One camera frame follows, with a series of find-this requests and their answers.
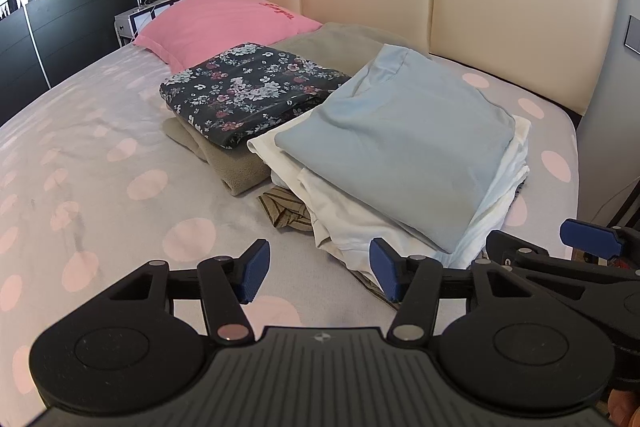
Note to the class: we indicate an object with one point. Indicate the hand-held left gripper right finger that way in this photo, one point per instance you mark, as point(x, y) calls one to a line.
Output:
point(382, 269)

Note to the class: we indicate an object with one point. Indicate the pink pillow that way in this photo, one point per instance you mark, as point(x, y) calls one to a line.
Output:
point(215, 22)

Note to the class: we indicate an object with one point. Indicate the striped brown garment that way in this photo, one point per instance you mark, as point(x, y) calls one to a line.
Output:
point(285, 207)

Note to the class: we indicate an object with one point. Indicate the dark floral folded garment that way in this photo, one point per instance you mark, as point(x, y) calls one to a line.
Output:
point(250, 92)

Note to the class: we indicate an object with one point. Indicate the grey wall switch plate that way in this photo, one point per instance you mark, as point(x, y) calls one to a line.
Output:
point(632, 34)

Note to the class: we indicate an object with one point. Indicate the black wardrobe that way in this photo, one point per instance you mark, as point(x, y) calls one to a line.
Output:
point(75, 7)

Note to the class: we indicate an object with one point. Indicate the beige folded garment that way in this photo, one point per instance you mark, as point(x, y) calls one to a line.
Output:
point(230, 172)

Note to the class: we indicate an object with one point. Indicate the polka dot bed sheet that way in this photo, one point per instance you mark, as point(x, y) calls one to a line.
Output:
point(100, 147)

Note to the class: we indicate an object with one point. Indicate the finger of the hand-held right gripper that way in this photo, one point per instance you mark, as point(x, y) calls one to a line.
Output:
point(590, 236)
point(515, 252)

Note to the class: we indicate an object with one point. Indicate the white folded garment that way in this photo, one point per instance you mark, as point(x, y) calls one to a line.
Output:
point(340, 212)

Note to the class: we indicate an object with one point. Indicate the white bedside table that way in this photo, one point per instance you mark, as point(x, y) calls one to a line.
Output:
point(125, 24)

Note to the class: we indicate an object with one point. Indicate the light blue shirt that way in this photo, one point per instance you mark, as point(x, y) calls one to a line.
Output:
point(400, 132)

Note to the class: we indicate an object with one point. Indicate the person's right hand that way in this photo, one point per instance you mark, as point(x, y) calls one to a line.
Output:
point(625, 409)

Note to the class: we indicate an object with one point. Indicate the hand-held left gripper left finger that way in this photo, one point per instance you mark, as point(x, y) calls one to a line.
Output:
point(254, 269)

